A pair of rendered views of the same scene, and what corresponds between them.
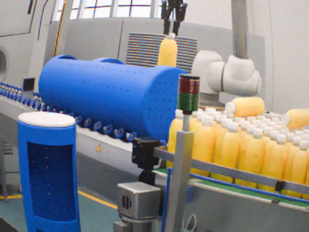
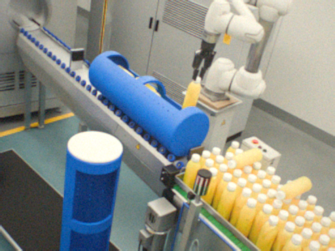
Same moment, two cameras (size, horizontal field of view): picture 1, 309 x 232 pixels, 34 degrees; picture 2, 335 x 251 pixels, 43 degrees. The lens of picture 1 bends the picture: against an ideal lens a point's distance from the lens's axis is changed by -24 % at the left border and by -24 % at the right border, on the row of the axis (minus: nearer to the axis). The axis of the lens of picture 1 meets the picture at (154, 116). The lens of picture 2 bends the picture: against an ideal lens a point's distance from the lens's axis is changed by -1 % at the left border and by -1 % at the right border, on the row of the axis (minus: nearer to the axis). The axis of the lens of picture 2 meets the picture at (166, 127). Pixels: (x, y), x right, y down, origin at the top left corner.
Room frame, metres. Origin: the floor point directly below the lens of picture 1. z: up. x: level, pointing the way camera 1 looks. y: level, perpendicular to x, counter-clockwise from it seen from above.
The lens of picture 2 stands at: (0.37, 0.17, 2.27)
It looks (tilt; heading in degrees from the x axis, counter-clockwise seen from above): 30 degrees down; 357
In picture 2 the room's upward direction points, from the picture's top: 12 degrees clockwise
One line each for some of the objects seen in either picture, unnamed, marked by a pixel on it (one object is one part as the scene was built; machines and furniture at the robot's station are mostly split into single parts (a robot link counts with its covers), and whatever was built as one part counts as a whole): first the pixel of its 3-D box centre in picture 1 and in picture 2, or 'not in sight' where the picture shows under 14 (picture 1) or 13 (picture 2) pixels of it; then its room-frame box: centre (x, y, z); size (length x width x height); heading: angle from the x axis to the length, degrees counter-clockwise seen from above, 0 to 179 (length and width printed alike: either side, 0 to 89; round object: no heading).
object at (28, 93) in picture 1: (27, 89); (76, 59); (3.35, 0.78, 1.00); 0.10 x 0.04 x 0.15; 132
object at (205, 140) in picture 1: (204, 150); (208, 187); (2.08, -0.17, 1.00); 0.07 x 0.07 x 0.19
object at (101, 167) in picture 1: (45, 132); (93, 101); (3.14, 0.60, 0.79); 2.17 x 0.29 x 0.34; 42
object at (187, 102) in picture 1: (188, 101); (201, 186); (1.83, -0.09, 1.18); 0.06 x 0.06 x 0.05
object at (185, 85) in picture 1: (189, 85); (203, 178); (1.83, -0.09, 1.23); 0.06 x 0.06 x 0.04
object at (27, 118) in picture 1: (45, 119); (95, 146); (2.22, 0.42, 1.03); 0.28 x 0.28 x 0.01
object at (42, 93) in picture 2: (1, 166); (42, 98); (3.91, 1.20, 0.31); 0.06 x 0.06 x 0.63; 42
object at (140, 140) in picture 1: (146, 153); (170, 176); (2.19, 0.02, 0.95); 0.10 x 0.07 x 0.10; 132
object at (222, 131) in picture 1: (223, 152); (222, 193); (2.06, -0.24, 1.00); 0.07 x 0.07 x 0.19
